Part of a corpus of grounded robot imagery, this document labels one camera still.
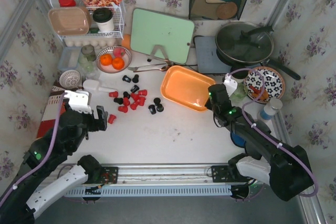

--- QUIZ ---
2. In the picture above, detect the red capsule cluster piece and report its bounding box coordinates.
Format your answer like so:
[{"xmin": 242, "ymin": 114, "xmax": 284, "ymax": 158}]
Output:
[{"xmin": 118, "ymin": 106, "xmax": 128, "ymax": 113}]

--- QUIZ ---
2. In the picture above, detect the grey blue cloth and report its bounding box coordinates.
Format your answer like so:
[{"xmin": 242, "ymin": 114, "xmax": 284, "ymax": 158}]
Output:
[{"xmin": 230, "ymin": 132, "xmax": 246, "ymax": 148}]

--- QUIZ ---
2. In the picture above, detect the red capsule number two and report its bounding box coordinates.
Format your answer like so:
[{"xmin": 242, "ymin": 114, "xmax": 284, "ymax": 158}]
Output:
[{"xmin": 138, "ymin": 96, "xmax": 146, "ymax": 106}]

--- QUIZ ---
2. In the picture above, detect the red capsule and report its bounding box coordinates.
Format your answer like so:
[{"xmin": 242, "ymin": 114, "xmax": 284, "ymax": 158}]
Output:
[
  {"xmin": 138, "ymin": 90, "xmax": 148, "ymax": 96},
  {"xmin": 109, "ymin": 91, "xmax": 119, "ymax": 98},
  {"xmin": 107, "ymin": 114, "xmax": 117, "ymax": 124}
]

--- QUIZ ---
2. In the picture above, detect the orange storage basket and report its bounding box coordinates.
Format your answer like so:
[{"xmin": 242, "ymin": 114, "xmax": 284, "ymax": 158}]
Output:
[{"xmin": 160, "ymin": 66, "xmax": 216, "ymax": 112}]

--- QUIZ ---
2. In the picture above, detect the black capsule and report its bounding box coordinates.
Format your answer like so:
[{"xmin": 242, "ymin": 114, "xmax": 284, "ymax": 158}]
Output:
[
  {"xmin": 156, "ymin": 104, "xmax": 164, "ymax": 112},
  {"xmin": 130, "ymin": 84, "xmax": 140, "ymax": 93},
  {"xmin": 132, "ymin": 74, "xmax": 139, "ymax": 83},
  {"xmin": 123, "ymin": 91, "xmax": 130, "ymax": 99},
  {"xmin": 113, "ymin": 98, "xmax": 123, "ymax": 105},
  {"xmin": 153, "ymin": 98, "xmax": 161, "ymax": 105}
]

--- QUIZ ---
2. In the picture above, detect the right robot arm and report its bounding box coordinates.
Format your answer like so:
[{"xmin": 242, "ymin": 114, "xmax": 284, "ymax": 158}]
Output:
[{"xmin": 207, "ymin": 84, "xmax": 315, "ymax": 201}]

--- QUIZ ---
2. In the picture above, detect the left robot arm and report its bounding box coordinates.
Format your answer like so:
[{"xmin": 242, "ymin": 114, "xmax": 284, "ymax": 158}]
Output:
[{"xmin": 1, "ymin": 105, "xmax": 108, "ymax": 223}]

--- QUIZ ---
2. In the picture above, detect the striped orange cloth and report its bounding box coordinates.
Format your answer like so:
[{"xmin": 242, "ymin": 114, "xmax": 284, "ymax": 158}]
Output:
[{"xmin": 36, "ymin": 81, "xmax": 79, "ymax": 138}]

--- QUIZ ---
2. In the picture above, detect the paper cup black lid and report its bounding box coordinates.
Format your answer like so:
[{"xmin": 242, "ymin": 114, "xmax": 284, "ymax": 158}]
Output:
[{"xmin": 230, "ymin": 65, "xmax": 249, "ymax": 80}]

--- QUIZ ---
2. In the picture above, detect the white blue bottle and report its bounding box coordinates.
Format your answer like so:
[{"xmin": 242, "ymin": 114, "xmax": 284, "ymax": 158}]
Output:
[{"xmin": 258, "ymin": 98, "xmax": 283, "ymax": 121}]

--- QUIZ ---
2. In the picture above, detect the black capsule number four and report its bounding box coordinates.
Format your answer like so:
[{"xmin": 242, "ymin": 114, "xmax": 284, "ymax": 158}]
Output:
[{"xmin": 122, "ymin": 75, "xmax": 132, "ymax": 83}]

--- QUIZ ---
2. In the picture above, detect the white small strainer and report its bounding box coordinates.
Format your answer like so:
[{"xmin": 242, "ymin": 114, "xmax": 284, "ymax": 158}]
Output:
[{"xmin": 59, "ymin": 70, "xmax": 81, "ymax": 89}]

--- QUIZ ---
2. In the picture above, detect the grey induction cooker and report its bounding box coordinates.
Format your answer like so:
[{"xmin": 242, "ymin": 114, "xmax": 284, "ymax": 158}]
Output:
[{"xmin": 193, "ymin": 35, "xmax": 231, "ymax": 74}]

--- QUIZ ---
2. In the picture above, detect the silver fork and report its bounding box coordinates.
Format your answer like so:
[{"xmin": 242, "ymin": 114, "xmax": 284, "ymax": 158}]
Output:
[{"xmin": 127, "ymin": 63, "xmax": 165, "ymax": 72}]

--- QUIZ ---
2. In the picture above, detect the fruit bowl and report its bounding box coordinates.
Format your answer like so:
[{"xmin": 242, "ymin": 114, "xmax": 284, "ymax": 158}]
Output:
[{"xmin": 96, "ymin": 46, "xmax": 132, "ymax": 73}]

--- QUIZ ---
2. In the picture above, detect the floral patterned plate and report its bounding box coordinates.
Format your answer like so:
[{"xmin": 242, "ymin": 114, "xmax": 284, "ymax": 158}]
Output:
[{"xmin": 244, "ymin": 66, "xmax": 286, "ymax": 104}]

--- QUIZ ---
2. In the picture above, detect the blue plastic container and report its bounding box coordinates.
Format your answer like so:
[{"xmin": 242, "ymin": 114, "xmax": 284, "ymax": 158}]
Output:
[{"xmin": 57, "ymin": 47, "xmax": 81, "ymax": 72}]

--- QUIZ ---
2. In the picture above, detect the dark glass cup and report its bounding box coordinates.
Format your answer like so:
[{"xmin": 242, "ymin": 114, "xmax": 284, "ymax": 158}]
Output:
[{"xmin": 81, "ymin": 45, "xmax": 96, "ymax": 61}]

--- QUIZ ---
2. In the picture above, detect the black pan with lid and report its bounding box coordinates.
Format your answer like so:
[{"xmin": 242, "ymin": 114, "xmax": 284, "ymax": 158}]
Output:
[{"xmin": 215, "ymin": 22, "xmax": 301, "ymax": 80}]

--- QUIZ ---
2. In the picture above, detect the egg carton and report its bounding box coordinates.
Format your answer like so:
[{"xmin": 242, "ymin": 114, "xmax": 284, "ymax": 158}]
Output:
[{"xmin": 64, "ymin": 38, "xmax": 118, "ymax": 49}]

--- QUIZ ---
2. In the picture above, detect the copper spoon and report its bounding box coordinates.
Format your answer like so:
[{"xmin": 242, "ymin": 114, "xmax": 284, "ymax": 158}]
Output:
[{"xmin": 133, "ymin": 65, "xmax": 171, "ymax": 73}]

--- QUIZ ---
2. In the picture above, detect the white black lid cup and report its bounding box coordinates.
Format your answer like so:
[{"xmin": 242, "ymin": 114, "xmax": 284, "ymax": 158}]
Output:
[{"xmin": 92, "ymin": 7, "xmax": 114, "ymax": 32}]

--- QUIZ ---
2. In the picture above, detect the green cutting board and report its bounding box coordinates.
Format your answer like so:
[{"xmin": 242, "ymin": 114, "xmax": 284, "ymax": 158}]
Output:
[{"xmin": 130, "ymin": 8, "xmax": 195, "ymax": 64}]

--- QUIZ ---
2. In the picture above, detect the round cork coaster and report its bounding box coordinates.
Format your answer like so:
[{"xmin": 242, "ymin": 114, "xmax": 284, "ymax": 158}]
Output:
[{"xmin": 216, "ymin": 2, "xmax": 238, "ymax": 19}]

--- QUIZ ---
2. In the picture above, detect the black mesh holder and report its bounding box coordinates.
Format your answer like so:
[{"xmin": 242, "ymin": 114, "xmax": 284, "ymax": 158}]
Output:
[{"xmin": 188, "ymin": 0, "xmax": 247, "ymax": 20}]

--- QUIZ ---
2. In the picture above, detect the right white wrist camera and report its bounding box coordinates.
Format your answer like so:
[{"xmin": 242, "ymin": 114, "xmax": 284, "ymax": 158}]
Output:
[{"xmin": 223, "ymin": 73, "xmax": 238, "ymax": 97}]

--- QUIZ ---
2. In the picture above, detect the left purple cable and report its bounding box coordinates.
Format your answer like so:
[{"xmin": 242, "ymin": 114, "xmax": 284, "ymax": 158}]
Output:
[{"xmin": 0, "ymin": 92, "xmax": 66, "ymax": 208}]

